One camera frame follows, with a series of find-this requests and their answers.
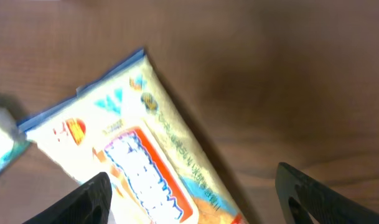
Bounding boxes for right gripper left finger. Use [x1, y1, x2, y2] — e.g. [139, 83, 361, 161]
[24, 172, 112, 224]

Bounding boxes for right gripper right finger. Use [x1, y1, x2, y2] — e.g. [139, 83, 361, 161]
[275, 162, 379, 224]

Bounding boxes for yellow snack chip bag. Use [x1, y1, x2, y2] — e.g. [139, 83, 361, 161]
[18, 49, 246, 224]

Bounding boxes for teal tissue pack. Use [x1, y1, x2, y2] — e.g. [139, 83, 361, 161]
[0, 107, 29, 173]

